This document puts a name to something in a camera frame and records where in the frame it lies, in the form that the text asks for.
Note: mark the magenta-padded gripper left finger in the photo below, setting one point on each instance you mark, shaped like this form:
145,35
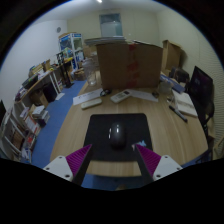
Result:
63,166

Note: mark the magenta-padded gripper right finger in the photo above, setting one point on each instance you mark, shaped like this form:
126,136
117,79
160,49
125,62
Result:
163,166

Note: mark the black computer mouse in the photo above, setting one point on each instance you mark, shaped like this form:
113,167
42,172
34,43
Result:
118,135

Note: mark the black mouse pad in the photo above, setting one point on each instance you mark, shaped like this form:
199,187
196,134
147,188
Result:
98,140

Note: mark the dark marker pen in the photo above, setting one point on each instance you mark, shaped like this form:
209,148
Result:
178,114

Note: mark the white thick book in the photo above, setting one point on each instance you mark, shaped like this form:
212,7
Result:
186,105

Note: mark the cluttered shelf unit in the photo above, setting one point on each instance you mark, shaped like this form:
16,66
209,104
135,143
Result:
26,110

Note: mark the small white flat remote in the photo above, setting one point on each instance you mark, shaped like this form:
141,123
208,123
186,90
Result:
91,103

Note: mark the dark small battery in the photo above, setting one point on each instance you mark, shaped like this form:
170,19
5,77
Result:
153,95
157,94

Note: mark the clear plastic container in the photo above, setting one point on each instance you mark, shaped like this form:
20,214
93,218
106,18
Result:
164,87

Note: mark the white remote control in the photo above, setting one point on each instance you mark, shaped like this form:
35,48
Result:
121,96

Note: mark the blue book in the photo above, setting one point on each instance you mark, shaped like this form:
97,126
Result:
173,83

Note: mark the black office chair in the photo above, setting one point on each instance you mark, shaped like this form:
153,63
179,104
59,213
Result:
201,90

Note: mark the dark bag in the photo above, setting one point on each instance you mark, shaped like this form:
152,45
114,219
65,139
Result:
180,75

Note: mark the brown basket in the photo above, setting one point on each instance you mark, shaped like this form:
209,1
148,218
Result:
80,74

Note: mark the clear plastic jar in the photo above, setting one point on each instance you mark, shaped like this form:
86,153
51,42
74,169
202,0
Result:
90,71

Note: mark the large brown cardboard box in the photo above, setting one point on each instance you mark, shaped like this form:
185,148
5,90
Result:
116,66

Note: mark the tall open cardboard box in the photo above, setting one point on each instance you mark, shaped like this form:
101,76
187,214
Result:
171,55

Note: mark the glass-front display cabinet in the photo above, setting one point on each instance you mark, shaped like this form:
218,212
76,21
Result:
71,46

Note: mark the window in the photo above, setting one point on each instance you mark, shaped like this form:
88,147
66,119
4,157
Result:
111,25

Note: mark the ceiling light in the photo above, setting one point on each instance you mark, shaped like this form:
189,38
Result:
99,1

